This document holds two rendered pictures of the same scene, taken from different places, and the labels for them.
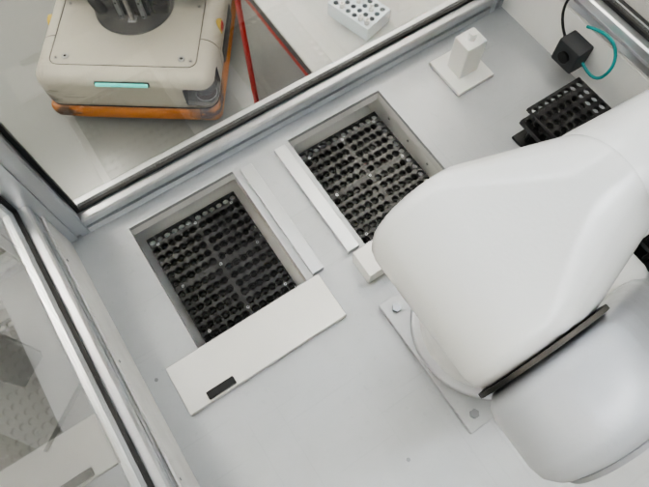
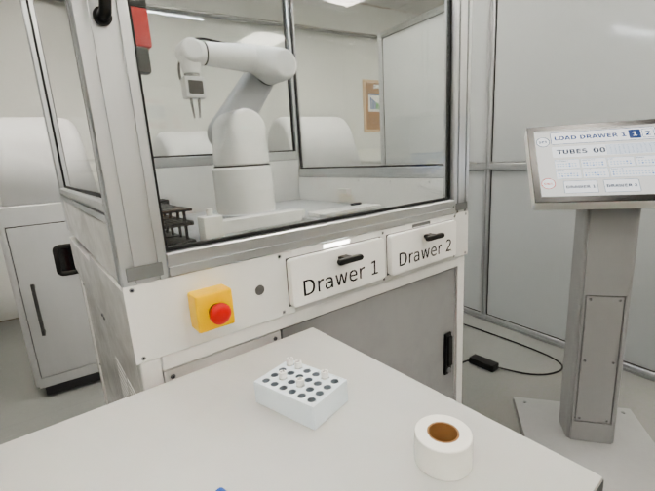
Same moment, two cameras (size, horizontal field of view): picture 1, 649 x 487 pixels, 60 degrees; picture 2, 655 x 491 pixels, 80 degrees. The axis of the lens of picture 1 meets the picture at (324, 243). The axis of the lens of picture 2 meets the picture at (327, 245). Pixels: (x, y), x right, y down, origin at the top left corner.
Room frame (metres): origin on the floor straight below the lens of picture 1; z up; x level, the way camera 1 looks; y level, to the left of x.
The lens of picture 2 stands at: (1.59, -0.07, 1.14)
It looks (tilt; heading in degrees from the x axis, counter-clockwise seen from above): 13 degrees down; 176
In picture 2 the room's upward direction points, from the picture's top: 3 degrees counter-clockwise
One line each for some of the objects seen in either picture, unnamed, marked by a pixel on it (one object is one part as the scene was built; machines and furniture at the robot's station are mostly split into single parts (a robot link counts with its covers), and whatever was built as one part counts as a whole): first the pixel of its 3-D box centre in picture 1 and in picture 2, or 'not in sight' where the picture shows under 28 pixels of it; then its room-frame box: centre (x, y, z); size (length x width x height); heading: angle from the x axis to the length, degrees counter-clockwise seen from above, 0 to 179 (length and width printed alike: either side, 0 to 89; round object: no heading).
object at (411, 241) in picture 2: not in sight; (424, 245); (0.51, 0.29, 0.87); 0.29 x 0.02 x 0.11; 123
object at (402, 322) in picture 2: not in sight; (274, 364); (0.25, -0.20, 0.40); 1.03 x 0.95 x 0.80; 123
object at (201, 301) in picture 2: not in sight; (211, 308); (0.88, -0.25, 0.88); 0.07 x 0.05 x 0.07; 123
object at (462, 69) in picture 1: (466, 52); not in sight; (0.71, -0.26, 1.00); 0.09 x 0.08 x 0.10; 33
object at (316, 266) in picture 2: not in sight; (340, 269); (0.68, 0.02, 0.87); 0.29 x 0.02 x 0.11; 123
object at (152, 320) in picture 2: not in sight; (259, 241); (0.25, -0.21, 0.87); 1.02 x 0.95 x 0.14; 123
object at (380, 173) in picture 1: (369, 183); not in sight; (0.51, -0.09, 0.87); 0.22 x 0.18 x 0.06; 33
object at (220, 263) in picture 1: (223, 270); not in sight; (0.34, 0.18, 0.87); 0.22 x 0.18 x 0.06; 33
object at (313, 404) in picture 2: not in sight; (300, 391); (1.03, -0.09, 0.78); 0.12 x 0.08 x 0.04; 47
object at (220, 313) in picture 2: not in sight; (218, 313); (0.90, -0.23, 0.88); 0.04 x 0.03 x 0.04; 123
